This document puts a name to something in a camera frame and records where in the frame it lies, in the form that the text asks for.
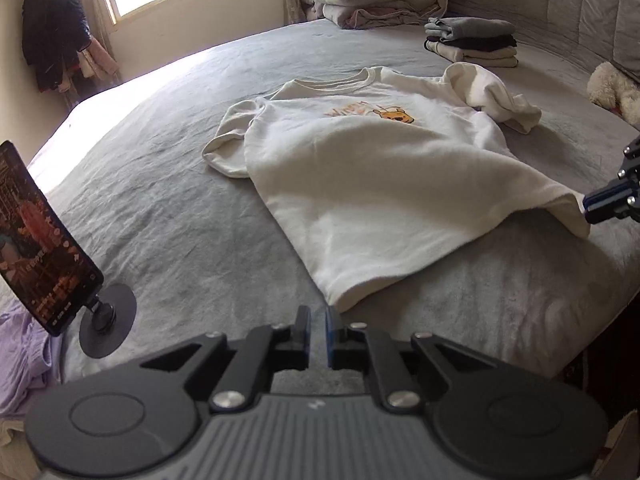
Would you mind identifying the white cream sweatshirt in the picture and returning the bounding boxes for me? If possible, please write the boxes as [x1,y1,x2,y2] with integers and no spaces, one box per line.
[202,63,590,311]

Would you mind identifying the hanging dark clothes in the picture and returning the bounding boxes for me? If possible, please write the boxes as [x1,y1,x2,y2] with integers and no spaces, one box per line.
[22,0,119,100]

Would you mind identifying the white plush toy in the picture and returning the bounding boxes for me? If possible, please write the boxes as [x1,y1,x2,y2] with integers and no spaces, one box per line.
[586,62,640,127]

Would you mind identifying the folded beige garment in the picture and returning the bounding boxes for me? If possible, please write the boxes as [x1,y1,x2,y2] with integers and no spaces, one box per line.
[424,40,518,68]

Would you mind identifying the folded black garment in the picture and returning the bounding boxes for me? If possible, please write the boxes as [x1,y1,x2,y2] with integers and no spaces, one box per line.
[426,35,518,52]

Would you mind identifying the folded grey garment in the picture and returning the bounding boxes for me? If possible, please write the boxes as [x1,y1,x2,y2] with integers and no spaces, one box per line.
[424,16,516,42]

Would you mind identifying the lilac cloth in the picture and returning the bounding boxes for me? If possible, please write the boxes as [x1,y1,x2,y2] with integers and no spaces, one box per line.
[1,300,63,418]

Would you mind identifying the black smartphone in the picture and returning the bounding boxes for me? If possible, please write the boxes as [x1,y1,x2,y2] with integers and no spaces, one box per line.
[1,141,104,337]

